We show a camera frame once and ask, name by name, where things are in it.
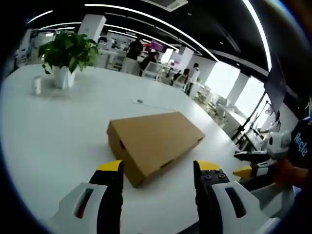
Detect person's dark printed shirt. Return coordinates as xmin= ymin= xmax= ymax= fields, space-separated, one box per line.
xmin=287 ymin=119 xmax=312 ymax=171

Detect black tripod stand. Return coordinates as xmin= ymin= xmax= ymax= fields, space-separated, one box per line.
xmin=231 ymin=94 xmax=271 ymax=151

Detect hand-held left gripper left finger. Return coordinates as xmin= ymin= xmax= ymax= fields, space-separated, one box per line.
xmin=40 ymin=159 xmax=124 ymax=234

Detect white plant pot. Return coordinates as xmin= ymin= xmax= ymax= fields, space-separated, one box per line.
xmin=52 ymin=65 xmax=76 ymax=89

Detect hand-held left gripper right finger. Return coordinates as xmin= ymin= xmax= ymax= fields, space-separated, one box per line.
xmin=193 ymin=159 xmax=281 ymax=234

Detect person's right hand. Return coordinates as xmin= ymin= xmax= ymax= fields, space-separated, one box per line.
xmin=274 ymin=158 xmax=309 ymax=188

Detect green potted plant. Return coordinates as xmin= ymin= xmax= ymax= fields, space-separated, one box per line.
xmin=38 ymin=32 xmax=100 ymax=75

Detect small white container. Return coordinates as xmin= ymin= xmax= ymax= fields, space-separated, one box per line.
xmin=31 ymin=75 xmax=42 ymax=95

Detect brown cardboard shoe box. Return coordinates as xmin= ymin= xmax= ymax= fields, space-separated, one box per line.
xmin=106 ymin=111 xmax=206 ymax=188

